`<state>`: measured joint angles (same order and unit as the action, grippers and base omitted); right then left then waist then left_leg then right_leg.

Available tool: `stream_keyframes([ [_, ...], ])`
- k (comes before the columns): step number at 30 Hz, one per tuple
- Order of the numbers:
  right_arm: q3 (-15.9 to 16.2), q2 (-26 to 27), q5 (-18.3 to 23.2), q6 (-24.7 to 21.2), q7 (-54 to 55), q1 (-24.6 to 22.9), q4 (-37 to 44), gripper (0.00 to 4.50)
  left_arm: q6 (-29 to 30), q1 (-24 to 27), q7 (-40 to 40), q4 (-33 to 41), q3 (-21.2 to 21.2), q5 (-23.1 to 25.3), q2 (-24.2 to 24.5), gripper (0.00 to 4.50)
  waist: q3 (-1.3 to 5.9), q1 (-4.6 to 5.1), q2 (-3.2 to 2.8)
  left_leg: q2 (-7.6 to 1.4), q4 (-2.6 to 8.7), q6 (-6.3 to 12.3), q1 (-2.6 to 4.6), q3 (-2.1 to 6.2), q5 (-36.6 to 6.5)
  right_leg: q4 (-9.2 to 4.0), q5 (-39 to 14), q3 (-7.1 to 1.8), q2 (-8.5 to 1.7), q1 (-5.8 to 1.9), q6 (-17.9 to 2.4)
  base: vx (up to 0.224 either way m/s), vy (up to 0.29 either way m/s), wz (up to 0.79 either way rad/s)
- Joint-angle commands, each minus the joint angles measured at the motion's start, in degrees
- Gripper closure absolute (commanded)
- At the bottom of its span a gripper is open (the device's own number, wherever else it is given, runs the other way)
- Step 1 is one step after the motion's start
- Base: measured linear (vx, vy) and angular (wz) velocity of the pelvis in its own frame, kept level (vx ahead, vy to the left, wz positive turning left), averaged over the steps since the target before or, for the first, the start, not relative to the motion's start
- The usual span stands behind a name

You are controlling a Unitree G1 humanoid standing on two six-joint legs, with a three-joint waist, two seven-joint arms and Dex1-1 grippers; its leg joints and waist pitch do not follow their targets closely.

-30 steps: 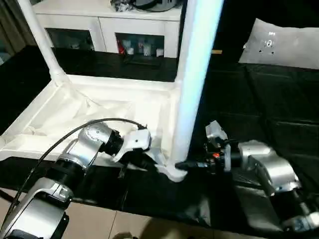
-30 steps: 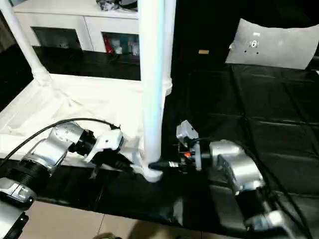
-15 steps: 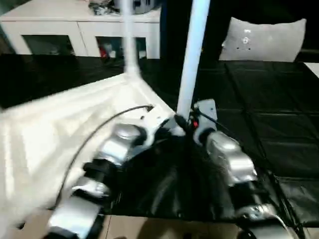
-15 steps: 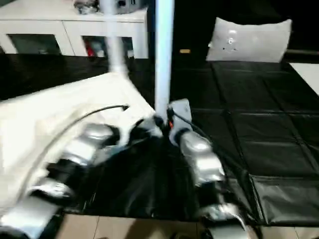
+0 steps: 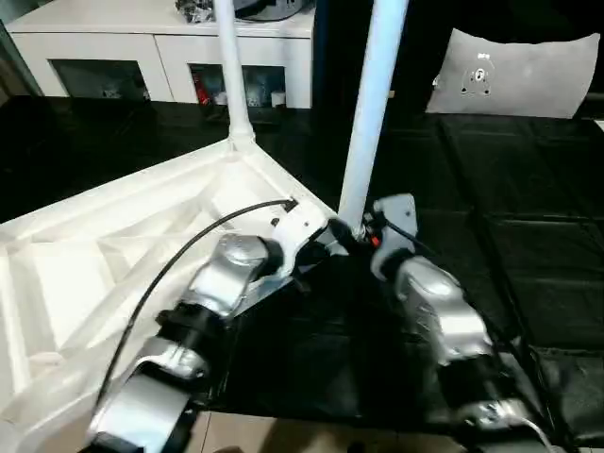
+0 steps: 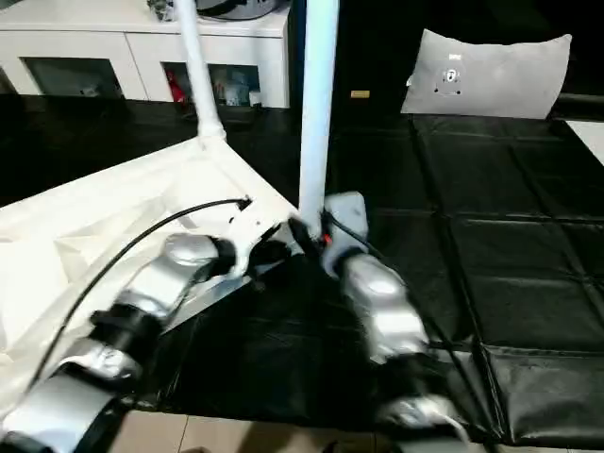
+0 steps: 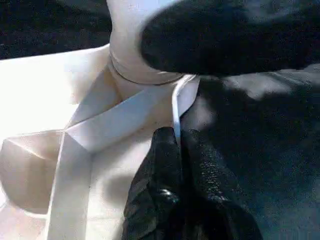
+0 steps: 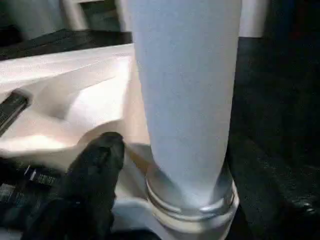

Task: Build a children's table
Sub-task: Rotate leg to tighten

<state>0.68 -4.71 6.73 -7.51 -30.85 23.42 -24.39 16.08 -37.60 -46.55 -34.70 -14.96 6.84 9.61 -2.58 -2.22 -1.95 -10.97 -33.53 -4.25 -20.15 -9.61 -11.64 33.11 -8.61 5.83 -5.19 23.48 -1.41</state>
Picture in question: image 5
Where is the white plastic table leg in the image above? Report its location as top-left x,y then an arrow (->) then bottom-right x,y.
336,0 -> 411,233
211,0 -> 259,150

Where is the white plastic table top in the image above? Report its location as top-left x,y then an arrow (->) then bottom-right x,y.
0,138 -> 358,453

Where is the black work mat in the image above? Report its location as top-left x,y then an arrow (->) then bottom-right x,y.
0,92 -> 604,445

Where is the black cabinet with gold label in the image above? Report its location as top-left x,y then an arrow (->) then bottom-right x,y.
311,0 -> 454,119

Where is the dark clutter pile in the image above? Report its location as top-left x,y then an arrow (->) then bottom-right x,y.
174,0 -> 216,25

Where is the white cabinet with glass doors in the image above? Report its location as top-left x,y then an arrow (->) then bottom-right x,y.
5,0 -> 315,110

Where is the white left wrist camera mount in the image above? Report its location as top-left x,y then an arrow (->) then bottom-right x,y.
270,202 -> 331,277

